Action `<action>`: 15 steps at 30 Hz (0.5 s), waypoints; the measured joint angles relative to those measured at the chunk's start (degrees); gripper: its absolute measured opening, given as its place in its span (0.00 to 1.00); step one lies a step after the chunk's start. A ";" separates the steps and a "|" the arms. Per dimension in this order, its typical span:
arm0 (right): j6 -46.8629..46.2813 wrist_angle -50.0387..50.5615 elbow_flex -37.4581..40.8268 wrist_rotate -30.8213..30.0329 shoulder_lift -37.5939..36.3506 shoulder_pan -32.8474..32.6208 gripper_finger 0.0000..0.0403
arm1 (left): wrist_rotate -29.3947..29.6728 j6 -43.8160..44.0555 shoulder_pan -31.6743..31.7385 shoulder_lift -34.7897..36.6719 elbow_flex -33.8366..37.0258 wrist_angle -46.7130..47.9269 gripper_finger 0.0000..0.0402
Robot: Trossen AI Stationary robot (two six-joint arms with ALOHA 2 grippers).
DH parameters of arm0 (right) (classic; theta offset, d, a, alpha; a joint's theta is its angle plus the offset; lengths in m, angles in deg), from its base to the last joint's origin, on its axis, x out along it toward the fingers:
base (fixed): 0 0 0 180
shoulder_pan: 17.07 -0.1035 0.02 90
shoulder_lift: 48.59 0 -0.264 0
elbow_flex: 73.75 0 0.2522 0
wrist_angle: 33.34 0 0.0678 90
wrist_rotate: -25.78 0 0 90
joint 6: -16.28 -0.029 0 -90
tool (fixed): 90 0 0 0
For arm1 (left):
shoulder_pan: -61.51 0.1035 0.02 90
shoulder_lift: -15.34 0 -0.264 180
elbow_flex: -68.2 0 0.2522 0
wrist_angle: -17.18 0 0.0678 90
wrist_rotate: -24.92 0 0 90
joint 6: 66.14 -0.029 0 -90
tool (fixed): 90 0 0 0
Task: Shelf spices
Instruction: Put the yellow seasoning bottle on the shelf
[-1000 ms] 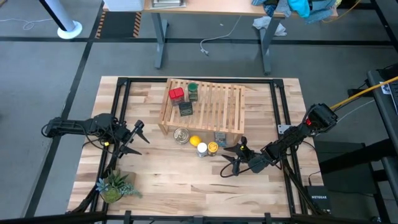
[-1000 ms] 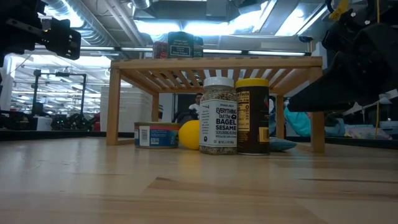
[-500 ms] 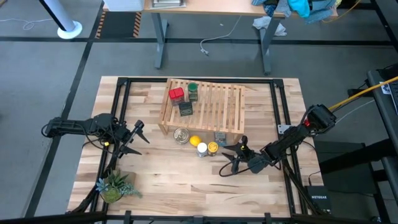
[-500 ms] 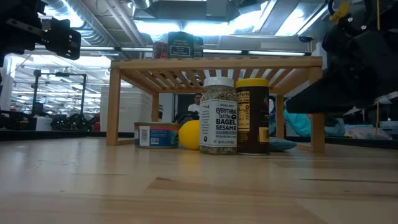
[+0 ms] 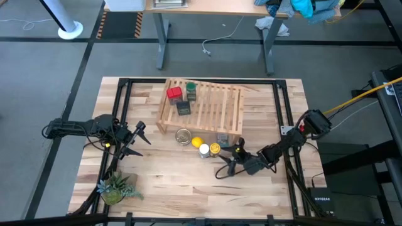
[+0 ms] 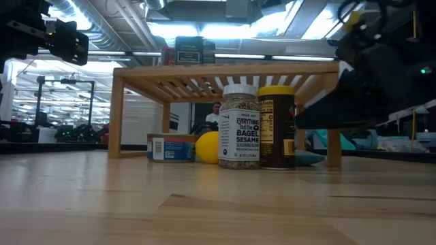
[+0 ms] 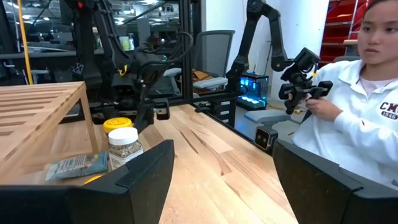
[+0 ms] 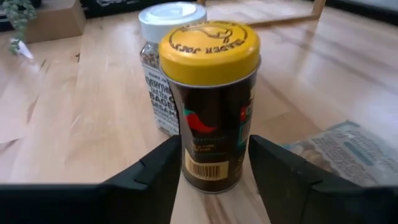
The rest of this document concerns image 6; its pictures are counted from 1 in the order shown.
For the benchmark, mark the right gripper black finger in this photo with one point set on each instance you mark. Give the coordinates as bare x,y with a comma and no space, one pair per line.
344,105

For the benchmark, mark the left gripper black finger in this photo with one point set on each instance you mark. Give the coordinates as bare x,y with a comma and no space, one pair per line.
69,42

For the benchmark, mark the chili onion jar yellow lid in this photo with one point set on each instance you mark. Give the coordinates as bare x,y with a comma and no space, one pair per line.
277,136

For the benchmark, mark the red spice tin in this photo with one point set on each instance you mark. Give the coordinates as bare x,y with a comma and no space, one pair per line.
168,57

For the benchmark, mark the bagel seasoning jar white lid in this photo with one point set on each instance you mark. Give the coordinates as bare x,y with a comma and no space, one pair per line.
238,136

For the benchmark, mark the green black pepper tin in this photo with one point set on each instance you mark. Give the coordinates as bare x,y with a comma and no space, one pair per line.
189,51

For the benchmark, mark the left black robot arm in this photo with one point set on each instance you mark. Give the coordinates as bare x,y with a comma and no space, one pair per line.
20,8

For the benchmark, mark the background black robot arm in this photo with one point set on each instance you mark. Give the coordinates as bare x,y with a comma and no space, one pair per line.
204,127

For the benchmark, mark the wooden slatted shelf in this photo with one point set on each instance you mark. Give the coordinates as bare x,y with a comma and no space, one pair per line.
204,69

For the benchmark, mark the pile of clothes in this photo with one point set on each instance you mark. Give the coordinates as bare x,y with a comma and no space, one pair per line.
357,141

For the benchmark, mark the blue snack pouch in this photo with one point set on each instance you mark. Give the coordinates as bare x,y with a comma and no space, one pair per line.
310,158

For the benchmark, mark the white box appliance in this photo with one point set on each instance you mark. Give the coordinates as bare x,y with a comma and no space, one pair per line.
46,135

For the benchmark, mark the white storage bins stack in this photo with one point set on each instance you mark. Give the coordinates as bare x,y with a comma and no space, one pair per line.
139,119

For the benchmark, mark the person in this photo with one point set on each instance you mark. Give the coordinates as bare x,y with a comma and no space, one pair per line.
214,115

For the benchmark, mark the yellow lemon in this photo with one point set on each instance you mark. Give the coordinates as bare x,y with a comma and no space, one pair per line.
207,148

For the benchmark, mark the blue tuna can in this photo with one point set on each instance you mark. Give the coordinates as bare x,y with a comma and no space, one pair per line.
172,148

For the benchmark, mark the black camera rig stand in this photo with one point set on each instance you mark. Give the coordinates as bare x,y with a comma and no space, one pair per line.
91,102

